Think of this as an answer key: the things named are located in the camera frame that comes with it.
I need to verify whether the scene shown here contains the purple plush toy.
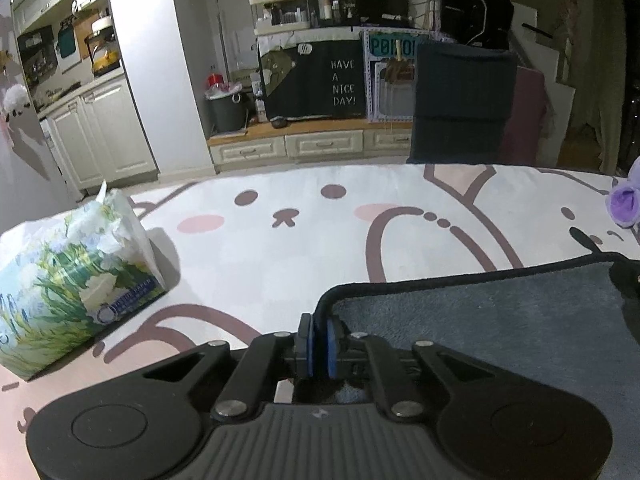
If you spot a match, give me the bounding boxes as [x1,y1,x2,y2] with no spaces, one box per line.
[604,156,640,232]

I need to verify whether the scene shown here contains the wooden platform with drawers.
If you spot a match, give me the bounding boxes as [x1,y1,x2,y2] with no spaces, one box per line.
[207,119,416,167]

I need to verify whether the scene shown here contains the dark chair back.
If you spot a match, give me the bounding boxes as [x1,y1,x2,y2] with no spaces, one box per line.
[406,41,519,165]

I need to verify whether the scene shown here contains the pink folded mat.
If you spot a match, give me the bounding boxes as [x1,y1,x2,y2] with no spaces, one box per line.
[501,66,547,166]

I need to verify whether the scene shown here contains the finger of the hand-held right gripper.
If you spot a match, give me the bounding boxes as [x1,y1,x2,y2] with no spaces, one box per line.
[607,256,640,321]

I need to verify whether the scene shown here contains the yellow glass kettle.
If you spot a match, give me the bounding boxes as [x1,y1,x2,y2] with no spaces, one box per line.
[89,34,122,78]

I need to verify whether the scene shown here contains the cartoon printed tablecloth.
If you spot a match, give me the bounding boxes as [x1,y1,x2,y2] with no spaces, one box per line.
[0,162,640,480]

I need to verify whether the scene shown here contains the white refrigerator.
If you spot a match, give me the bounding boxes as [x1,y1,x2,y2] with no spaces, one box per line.
[0,0,72,233]

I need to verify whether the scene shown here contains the black dish rack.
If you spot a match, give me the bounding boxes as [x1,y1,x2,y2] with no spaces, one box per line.
[16,26,57,87]

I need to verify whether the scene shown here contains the floral tissue pack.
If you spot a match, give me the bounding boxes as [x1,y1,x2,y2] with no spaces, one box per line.
[0,180,169,382]

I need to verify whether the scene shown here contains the beige curtain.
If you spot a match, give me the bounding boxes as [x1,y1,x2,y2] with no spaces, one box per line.
[594,0,627,177]

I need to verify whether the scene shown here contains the black printed cloth cover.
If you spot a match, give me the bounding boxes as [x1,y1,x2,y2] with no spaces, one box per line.
[256,39,369,122]

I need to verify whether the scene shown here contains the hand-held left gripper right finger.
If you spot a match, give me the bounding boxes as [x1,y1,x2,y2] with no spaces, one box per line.
[326,318,502,422]

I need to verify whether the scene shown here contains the white fluffy fridge magnet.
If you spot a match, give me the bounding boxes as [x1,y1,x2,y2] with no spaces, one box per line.
[4,83,32,117]

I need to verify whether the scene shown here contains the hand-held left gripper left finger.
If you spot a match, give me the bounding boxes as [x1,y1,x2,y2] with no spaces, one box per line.
[142,312,316,422]

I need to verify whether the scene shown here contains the mop handle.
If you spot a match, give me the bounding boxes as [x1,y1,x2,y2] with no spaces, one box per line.
[216,0,232,88]

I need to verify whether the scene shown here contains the grey towel with black edge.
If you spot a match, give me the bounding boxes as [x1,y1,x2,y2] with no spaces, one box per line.
[315,251,640,480]

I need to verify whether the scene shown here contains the hanging dark garment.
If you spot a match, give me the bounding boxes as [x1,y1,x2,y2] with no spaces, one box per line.
[439,0,515,50]

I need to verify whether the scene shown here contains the white storage rack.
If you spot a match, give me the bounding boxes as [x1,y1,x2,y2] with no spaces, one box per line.
[249,0,309,37]

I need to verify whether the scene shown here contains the dark trash bin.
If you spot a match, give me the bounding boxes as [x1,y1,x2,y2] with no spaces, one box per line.
[204,87,249,134]

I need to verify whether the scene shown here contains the teal sign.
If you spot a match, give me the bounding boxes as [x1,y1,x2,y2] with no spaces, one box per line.
[367,35,419,60]

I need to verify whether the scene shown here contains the white grid panel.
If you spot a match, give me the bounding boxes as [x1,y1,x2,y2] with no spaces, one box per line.
[362,29,419,124]

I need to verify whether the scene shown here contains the green oven mitt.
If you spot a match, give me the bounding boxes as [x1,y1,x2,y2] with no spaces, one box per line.
[57,22,79,59]

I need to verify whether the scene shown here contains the white kitchen cabinets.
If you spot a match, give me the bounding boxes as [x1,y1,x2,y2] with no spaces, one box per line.
[39,74,159,192]

